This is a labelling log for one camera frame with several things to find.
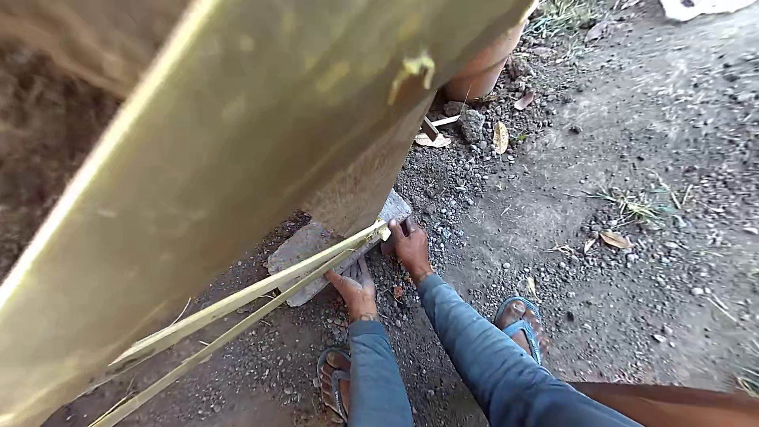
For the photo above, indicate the rough grey rock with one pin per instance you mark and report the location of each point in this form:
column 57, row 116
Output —
column 472, row 126

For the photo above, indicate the curled brown dry leaf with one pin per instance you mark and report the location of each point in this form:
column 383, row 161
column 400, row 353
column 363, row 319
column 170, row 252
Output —
column 615, row 240

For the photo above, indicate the pale wide dry leaf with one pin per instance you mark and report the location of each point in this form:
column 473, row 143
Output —
column 437, row 142

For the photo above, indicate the person's legs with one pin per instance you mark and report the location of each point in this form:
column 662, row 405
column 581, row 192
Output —
column 520, row 323

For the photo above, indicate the thick pale yellow bamboo strip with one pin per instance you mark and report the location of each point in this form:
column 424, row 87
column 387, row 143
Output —
column 255, row 293

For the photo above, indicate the sparse green grass tuft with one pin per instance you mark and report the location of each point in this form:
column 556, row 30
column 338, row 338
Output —
column 635, row 207

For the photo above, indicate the large yellowish brown panel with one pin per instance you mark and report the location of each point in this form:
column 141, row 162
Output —
column 207, row 148

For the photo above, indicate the person's right forearm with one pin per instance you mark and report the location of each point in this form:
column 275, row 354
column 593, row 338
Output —
column 480, row 342

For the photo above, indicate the person's left fingers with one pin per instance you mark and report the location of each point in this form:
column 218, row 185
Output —
column 364, row 270

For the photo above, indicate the flat grey stone slab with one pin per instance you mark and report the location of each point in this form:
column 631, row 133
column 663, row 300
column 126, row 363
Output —
column 299, row 248

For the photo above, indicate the small reddish dry leaf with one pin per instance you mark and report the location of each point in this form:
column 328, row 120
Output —
column 524, row 101

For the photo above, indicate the orange clay pot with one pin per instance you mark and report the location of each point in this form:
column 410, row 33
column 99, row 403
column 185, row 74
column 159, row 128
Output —
column 479, row 72

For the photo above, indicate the person's right fingers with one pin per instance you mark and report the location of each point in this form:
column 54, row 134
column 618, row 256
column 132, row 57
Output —
column 396, row 231

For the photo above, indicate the small brown rock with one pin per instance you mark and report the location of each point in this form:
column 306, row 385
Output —
column 455, row 108

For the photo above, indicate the dense green grass patch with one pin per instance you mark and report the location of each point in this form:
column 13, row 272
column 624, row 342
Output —
column 551, row 16

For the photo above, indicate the thin pale yellow bamboo strip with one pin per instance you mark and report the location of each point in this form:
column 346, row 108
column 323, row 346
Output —
column 237, row 328

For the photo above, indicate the person's left thumb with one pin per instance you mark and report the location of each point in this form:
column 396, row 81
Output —
column 334, row 277

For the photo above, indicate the person's left forearm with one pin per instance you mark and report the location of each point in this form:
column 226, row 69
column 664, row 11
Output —
column 378, row 375

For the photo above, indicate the person's left hand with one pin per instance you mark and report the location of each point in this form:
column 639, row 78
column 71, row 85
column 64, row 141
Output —
column 356, row 297

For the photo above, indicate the short dark wood piece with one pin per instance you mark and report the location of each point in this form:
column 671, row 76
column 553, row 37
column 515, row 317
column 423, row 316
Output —
column 430, row 129

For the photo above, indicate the person's right hand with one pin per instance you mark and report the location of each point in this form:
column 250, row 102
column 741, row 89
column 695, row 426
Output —
column 413, row 249

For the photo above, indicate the thin white wood stick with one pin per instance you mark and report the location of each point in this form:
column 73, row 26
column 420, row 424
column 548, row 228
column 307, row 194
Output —
column 446, row 121

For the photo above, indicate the white flat object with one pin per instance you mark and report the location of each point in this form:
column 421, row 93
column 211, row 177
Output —
column 702, row 7

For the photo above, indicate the oval tan dry leaf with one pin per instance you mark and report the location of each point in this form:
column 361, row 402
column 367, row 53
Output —
column 501, row 138

